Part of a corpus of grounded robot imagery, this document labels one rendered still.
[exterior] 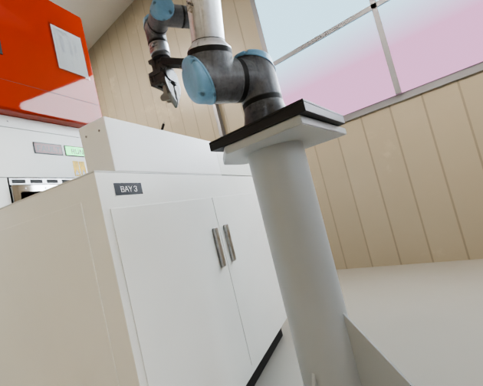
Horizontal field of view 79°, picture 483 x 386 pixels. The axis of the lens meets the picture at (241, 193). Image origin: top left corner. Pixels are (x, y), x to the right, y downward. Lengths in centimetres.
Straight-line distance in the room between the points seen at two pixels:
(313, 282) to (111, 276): 47
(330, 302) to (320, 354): 13
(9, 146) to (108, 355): 90
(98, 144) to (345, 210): 200
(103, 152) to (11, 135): 67
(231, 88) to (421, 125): 175
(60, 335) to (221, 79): 74
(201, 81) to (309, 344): 70
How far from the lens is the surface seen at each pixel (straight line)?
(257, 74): 83
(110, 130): 80
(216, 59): 78
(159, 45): 126
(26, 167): 140
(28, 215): 93
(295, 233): 75
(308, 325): 81
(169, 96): 117
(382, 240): 244
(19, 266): 99
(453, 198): 235
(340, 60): 255
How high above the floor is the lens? 65
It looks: 4 degrees up
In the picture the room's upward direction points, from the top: 14 degrees counter-clockwise
